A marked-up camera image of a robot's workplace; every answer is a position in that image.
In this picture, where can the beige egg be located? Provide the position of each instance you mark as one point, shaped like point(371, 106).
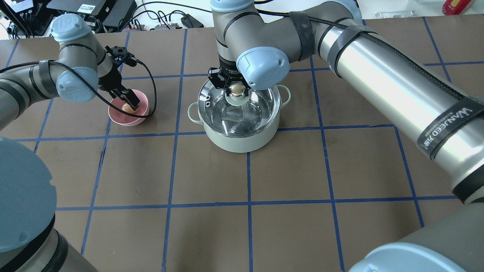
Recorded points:
point(128, 109)

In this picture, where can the black power adapter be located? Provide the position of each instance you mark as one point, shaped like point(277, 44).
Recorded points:
point(191, 22)

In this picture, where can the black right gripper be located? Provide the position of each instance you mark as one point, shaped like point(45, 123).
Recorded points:
point(228, 72)

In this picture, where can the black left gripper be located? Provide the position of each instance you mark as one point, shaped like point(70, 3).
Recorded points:
point(110, 80)

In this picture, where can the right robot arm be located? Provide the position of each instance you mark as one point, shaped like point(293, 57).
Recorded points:
point(445, 125)

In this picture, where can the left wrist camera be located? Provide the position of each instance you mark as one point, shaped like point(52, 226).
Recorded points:
point(120, 55)

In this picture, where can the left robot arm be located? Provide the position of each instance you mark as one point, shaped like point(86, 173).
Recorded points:
point(71, 65)

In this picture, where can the glass pot lid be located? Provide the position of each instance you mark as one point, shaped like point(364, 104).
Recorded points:
point(238, 117)

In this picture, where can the black electronics box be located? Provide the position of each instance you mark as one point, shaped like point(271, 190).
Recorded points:
point(111, 13)

